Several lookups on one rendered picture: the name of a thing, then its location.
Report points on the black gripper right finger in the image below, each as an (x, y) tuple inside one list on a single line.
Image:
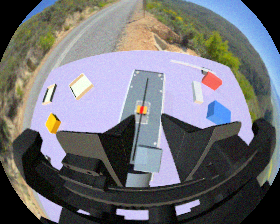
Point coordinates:
[(190, 144)]

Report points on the red rectangular block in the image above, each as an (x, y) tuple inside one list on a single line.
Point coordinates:
[(211, 80)]

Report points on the blue rectangular block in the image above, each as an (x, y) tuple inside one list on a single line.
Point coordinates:
[(217, 113)]

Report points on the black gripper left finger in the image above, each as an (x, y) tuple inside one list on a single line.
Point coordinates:
[(113, 147)]

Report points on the yellow square block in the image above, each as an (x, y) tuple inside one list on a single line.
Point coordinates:
[(53, 123)]

